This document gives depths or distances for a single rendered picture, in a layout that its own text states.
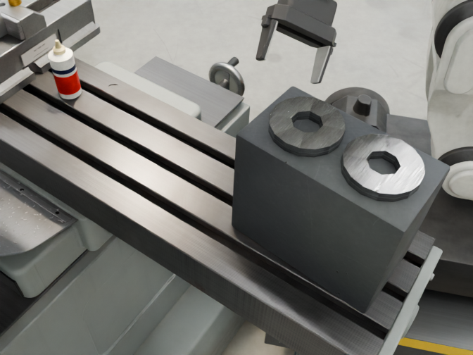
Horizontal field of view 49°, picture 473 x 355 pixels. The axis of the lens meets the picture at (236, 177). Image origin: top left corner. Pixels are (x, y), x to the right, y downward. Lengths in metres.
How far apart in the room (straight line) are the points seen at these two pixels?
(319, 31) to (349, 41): 1.94
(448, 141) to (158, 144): 0.64
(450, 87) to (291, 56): 1.64
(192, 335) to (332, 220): 0.91
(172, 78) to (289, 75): 1.26
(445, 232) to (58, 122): 0.86
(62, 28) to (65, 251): 0.42
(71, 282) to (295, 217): 0.49
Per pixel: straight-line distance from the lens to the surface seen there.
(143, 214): 0.77
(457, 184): 1.23
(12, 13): 1.01
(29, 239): 0.85
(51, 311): 1.00
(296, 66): 2.56
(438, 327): 1.35
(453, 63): 1.01
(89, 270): 1.02
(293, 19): 0.82
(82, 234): 0.93
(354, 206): 0.57
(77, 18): 1.08
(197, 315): 1.48
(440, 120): 1.16
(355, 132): 0.64
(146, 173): 0.82
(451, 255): 1.25
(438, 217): 1.30
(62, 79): 0.94
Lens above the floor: 1.53
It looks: 49 degrees down
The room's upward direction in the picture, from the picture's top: 3 degrees clockwise
